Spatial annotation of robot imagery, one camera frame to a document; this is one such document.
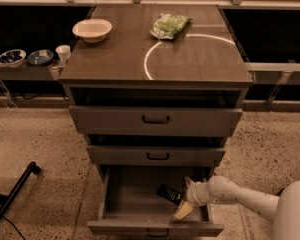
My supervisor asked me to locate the black chair leg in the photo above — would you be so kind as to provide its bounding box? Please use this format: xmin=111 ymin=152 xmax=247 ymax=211
xmin=0 ymin=162 xmax=41 ymax=221

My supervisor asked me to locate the green snack bag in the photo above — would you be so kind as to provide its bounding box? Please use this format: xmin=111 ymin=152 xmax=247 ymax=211
xmin=149 ymin=14 xmax=192 ymax=40

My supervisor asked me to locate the grey middle drawer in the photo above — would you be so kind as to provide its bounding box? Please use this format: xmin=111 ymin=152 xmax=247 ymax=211
xmin=87 ymin=145 xmax=225 ymax=167

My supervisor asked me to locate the white paper cup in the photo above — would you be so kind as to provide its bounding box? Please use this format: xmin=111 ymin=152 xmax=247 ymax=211
xmin=55 ymin=45 xmax=71 ymax=64

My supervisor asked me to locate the grey drawer cabinet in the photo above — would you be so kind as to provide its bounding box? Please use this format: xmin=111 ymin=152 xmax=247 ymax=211
xmin=58 ymin=3 xmax=255 ymax=182

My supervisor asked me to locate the white bowl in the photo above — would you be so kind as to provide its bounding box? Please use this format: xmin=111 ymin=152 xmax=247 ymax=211
xmin=72 ymin=19 xmax=112 ymax=43

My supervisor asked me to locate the white cable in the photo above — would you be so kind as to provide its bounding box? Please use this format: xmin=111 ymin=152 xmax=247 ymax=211
xmin=0 ymin=63 xmax=18 ymax=111

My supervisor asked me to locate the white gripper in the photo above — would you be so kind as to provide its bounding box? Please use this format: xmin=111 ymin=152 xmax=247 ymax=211
xmin=173 ymin=176 xmax=209 ymax=220

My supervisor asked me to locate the dark chocolate rxbar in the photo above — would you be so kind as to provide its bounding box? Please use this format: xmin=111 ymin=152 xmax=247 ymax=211
xmin=157 ymin=184 xmax=182 ymax=205

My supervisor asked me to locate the dark blue bowl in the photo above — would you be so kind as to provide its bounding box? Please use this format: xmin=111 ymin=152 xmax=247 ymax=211
xmin=27 ymin=49 xmax=54 ymax=66

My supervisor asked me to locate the grey bottom drawer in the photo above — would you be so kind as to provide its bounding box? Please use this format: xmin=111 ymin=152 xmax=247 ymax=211
xmin=88 ymin=166 xmax=223 ymax=238

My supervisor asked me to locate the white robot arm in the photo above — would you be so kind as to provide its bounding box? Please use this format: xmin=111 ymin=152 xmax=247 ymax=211
xmin=174 ymin=176 xmax=300 ymax=240

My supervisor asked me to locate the blue patterned bowl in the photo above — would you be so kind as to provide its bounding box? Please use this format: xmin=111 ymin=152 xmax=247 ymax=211
xmin=0 ymin=49 xmax=26 ymax=68

